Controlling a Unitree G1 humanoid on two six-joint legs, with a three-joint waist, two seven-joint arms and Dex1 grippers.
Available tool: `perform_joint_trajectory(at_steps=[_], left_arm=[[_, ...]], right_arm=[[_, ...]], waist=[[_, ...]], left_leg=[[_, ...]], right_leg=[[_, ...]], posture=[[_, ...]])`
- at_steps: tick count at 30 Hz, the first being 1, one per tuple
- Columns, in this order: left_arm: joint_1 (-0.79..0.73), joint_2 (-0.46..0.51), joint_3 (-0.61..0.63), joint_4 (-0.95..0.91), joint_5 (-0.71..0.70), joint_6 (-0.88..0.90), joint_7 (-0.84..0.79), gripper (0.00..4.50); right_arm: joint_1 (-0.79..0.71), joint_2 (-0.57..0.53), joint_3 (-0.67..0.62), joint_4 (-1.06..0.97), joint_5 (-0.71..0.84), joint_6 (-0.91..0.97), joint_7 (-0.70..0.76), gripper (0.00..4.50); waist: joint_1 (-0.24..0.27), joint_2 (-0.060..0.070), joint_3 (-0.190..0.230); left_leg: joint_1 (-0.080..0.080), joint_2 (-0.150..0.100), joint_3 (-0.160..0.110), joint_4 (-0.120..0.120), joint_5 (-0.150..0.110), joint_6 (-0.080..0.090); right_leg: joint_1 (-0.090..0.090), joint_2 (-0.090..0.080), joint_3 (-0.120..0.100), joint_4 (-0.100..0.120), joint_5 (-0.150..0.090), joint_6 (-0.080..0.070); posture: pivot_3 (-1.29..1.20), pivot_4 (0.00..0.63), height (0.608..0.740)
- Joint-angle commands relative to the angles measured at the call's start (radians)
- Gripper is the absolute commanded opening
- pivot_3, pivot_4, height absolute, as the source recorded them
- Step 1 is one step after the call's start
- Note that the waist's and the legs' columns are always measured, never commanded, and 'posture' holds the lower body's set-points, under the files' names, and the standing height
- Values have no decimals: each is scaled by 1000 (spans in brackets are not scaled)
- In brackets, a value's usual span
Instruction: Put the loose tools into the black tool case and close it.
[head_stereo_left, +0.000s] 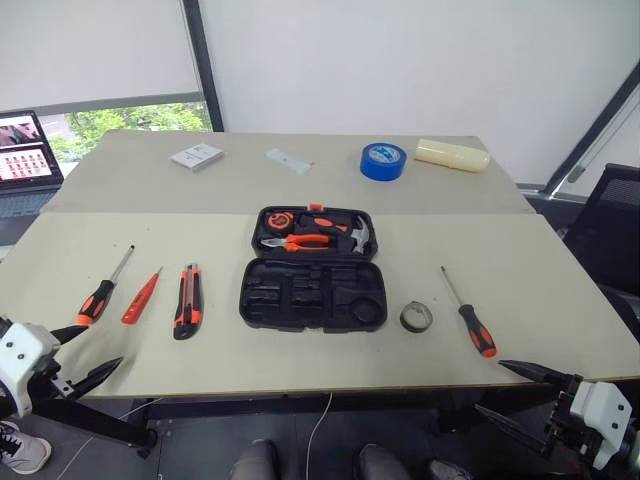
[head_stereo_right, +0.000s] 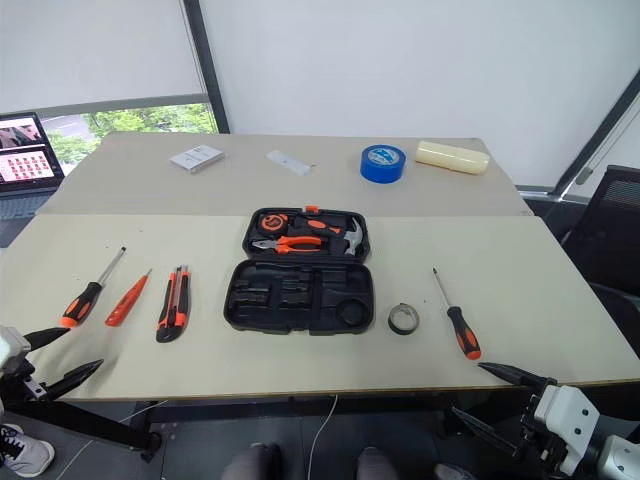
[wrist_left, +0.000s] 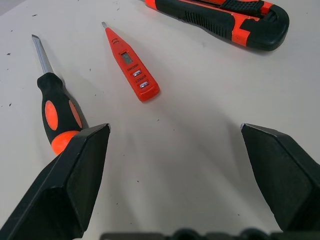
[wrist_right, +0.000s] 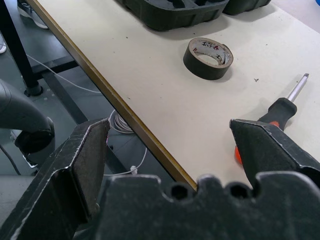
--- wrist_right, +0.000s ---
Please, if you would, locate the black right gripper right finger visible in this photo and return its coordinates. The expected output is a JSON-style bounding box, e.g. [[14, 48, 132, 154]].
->
[[229, 118, 320, 191]]

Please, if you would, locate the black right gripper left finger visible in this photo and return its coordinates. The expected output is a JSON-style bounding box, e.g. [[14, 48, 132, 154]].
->
[[0, 117, 111, 240]]

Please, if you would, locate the black orange handled screwdriver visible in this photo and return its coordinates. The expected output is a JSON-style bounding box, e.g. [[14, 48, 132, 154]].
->
[[234, 73, 310, 165]]

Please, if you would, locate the black tape roll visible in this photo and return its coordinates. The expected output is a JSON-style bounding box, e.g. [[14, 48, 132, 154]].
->
[[183, 37, 235, 81]]

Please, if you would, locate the black tool case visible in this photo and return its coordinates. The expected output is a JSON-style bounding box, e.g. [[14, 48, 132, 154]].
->
[[116, 0, 272, 32]]

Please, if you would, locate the white shoe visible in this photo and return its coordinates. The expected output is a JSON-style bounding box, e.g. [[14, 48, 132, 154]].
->
[[0, 31, 7, 54]]

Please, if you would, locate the grey sneaker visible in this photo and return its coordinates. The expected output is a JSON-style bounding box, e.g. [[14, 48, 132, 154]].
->
[[16, 0, 49, 30]]

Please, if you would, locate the coiled white cable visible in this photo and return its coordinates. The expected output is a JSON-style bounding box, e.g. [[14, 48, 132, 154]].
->
[[103, 109, 149, 177]]

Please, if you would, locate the thin white cable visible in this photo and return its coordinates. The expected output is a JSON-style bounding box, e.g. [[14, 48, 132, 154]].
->
[[24, 53, 102, 94]]

